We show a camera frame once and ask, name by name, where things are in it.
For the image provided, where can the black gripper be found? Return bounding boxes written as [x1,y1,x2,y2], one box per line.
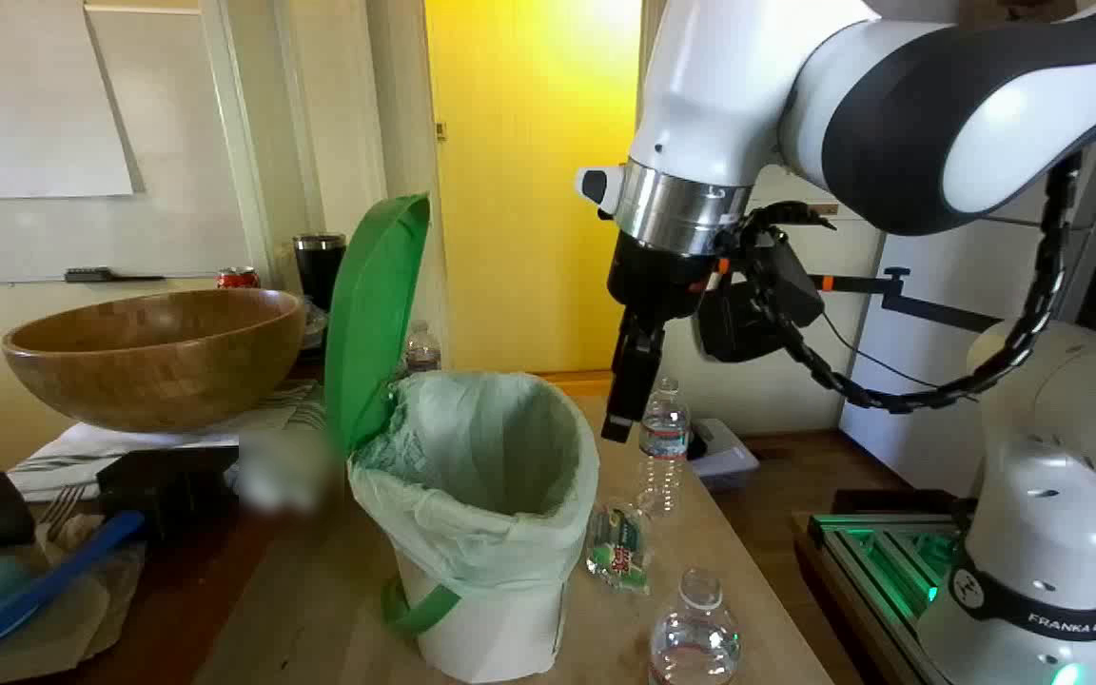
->
[597,226,707,446]

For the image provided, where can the clear water bottle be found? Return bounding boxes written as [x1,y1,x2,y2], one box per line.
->
[631,373,697,521]

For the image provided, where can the green bin lid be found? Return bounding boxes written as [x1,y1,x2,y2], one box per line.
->
[318,192,432,465]

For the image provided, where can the clear bottle without label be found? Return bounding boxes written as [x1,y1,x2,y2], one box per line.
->
[646,564,747,685]

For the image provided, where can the white box on floor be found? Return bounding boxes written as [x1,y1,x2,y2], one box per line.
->
[679,411,766,495]

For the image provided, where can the yellow door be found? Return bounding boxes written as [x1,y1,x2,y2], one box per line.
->
[422,0,644,381]

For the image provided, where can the black tumbler cup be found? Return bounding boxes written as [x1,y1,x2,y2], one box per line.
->
[290,228,349,315]

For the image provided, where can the striped white dish towel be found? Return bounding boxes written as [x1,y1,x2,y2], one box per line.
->
[221,381,342,517]

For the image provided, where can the red soda can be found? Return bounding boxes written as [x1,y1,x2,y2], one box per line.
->
[218,263,266,295]

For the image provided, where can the large wooden bowl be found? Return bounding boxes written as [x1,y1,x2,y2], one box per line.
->
[0,286,310,439]

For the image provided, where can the black marker pen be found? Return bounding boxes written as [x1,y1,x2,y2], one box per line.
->
[60,263,171,290]

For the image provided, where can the stack of white papers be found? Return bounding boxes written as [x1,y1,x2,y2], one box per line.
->
[4,399,300,508]

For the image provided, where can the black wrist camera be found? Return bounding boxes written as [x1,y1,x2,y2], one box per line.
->
[725,200,840,297]

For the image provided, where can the black cable chain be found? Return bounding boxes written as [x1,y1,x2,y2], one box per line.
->
[748,148,1087,420]

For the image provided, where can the green lit base plate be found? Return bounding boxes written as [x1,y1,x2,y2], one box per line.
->
[804,508,972,641]

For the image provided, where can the wall whiteboard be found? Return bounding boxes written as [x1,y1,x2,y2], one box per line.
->
[0,0,253,290]

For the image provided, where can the blue handle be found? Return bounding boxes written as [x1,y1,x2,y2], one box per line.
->
[0,508,153,685]

